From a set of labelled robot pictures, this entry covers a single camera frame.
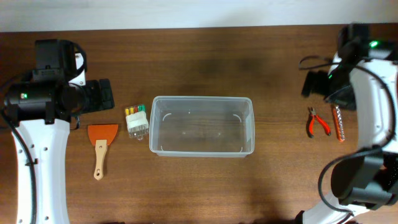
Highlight red handled small pliers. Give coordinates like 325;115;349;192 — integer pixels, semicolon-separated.
307;106;332;139

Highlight clear plastic storage container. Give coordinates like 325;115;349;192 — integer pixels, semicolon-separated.
149;96;255;158

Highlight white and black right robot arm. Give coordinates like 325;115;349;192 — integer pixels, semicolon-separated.
295;24;397;223

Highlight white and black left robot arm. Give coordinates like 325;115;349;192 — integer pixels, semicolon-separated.
1;39;114;223

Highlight orange holder of drill bits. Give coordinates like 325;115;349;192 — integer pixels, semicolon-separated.
331;105;345;142

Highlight clear case of coloured screwdrivers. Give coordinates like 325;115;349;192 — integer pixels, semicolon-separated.
124;104;149;141

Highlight orange scraper with wooden handle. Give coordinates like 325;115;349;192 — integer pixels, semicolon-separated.
88;124;119;180

